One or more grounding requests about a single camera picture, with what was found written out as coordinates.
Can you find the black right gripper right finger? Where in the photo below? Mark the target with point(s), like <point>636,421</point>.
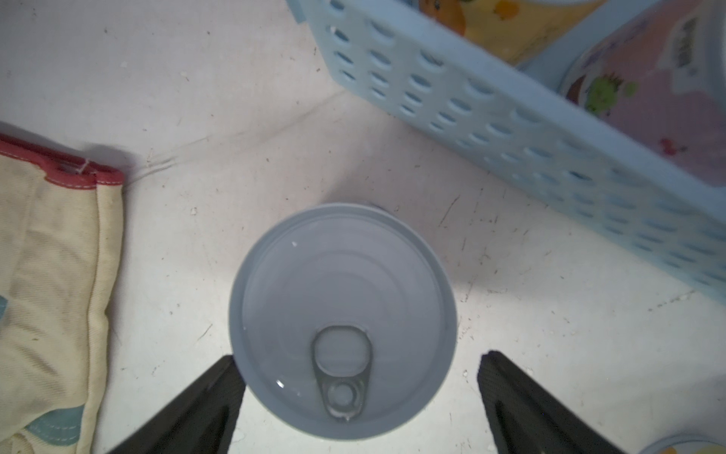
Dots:
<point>525,418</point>

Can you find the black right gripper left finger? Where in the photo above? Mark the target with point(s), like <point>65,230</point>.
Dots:
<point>201,419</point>

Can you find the yellow label can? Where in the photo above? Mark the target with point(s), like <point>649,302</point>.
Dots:
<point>685,444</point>

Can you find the pink label can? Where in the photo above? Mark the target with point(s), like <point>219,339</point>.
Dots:
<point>343,322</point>
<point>660,79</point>

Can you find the tan label can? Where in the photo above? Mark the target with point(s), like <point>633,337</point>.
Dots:
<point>512,30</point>

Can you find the light blue plastic basket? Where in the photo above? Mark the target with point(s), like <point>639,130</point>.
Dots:
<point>514,123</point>

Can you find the cream work glove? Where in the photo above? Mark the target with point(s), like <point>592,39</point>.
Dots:
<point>62,221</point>

